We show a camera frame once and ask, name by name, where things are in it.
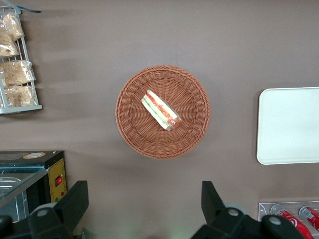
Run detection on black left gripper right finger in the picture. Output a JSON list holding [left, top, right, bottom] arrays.
[[190, 181, 312, 239]]

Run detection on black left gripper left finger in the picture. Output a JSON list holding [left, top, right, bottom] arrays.
[[0, 180, 89, 239]]

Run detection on cream plastic tray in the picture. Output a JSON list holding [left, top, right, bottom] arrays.
[[256, 87, 319, 165]]

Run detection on clear acrylic bottle rack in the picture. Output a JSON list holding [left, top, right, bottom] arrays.
[[258, 202, 319, 239]]

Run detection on black food warmer cabinet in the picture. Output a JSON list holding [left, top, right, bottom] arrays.
[[0, 150, 68, 224]]

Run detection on red cola bottle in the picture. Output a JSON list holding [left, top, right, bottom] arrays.
[[299, 206, 319, 231], [270, 204, 314, 239]]

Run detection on round brown wicker basket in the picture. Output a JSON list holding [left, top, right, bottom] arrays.
[[115, 64, 211, 160]]

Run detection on wrapped triangle sandwich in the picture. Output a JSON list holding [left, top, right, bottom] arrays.
[[141, 89, 182, 132]]

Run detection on clear bag of crackers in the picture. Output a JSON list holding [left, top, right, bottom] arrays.
[[0, 12, 25, 42], [0, 60, 37, 87], [0, 85, 38, 108], [0, 34, 20, 58]]

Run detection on white wire rack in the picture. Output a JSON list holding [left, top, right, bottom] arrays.
[[0, 6, 43, 115]]

